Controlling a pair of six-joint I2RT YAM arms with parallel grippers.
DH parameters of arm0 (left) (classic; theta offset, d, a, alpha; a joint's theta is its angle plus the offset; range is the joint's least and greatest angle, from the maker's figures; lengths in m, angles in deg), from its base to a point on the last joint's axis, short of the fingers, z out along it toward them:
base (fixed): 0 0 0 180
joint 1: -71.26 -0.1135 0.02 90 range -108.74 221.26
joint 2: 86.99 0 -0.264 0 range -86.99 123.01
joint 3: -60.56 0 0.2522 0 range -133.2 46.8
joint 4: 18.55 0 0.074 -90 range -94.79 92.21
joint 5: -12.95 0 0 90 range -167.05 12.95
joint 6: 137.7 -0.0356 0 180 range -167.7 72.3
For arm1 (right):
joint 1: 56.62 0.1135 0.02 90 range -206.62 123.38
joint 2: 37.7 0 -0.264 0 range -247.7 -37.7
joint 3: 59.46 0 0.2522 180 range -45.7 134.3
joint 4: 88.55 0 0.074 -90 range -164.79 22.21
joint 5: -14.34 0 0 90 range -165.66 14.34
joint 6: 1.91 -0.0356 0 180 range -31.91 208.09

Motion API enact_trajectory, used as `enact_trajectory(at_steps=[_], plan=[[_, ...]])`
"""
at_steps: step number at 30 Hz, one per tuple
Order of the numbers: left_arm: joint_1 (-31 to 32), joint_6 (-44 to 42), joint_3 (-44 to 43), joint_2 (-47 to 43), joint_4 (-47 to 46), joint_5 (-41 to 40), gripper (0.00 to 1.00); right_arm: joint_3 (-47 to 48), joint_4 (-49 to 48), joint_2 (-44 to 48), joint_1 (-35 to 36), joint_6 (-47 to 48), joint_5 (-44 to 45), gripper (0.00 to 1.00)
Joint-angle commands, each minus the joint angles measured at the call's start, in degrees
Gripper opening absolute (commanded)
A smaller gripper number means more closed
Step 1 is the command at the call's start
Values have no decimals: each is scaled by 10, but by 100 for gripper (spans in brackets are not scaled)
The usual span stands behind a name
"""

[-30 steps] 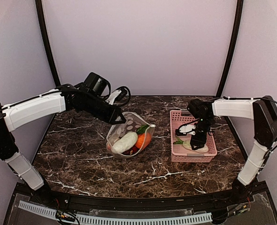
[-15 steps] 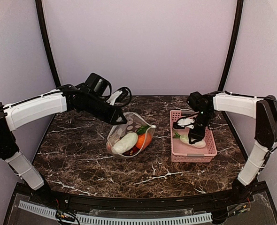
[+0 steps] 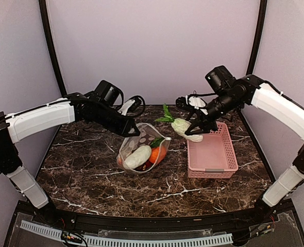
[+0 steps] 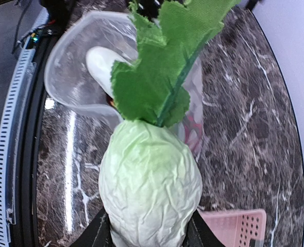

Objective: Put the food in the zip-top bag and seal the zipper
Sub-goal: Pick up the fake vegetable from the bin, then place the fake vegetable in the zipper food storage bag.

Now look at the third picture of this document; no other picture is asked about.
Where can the green toy leaf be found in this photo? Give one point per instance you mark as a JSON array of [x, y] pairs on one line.
[[156, 142]]

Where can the black left frame post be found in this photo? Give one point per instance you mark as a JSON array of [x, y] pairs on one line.
[[50, 46]]

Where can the dark purple toy onion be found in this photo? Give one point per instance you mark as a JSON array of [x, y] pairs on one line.
[[144, 167]]

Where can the orange toy fruit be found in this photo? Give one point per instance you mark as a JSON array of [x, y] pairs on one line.
[[157, 155]]

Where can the pink perforated plastic basket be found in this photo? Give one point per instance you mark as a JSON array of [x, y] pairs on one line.
[[214, 157]]

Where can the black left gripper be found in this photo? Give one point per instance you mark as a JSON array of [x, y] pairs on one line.
[[123, 130]]

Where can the white toy radish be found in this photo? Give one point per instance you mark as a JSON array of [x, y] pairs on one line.
[[138, 157]]

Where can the grey slotted cable duct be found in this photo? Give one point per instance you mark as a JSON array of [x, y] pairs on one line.
[[112, 238]]

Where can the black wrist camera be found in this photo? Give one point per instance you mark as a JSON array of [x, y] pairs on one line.
[[220, 79], [108, 93]]

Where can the pale green toy cabbage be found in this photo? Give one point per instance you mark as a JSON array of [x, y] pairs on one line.
[[179, 125]]

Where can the black right frame post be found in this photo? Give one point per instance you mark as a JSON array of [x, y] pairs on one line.
[[257, 37]]

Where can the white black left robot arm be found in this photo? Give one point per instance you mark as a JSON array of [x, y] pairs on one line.
[[75, 107]]

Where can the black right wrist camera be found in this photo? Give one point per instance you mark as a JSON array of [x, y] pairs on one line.
[[220, 79]]

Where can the clear zip top bag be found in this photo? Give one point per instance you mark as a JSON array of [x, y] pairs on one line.
[[130, 144]]

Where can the black frame post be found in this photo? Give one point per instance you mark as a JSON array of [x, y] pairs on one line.
[[257, 37], [50, 46]]

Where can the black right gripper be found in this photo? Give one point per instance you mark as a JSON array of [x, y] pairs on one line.
[[205, 122]]

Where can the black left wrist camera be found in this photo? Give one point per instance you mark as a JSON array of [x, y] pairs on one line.
[[108, 93]]

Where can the black front mounting rail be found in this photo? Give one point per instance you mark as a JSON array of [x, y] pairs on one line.
[[240, 223]]

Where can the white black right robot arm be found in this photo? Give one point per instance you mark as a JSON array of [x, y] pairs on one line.
[[250, 90]]

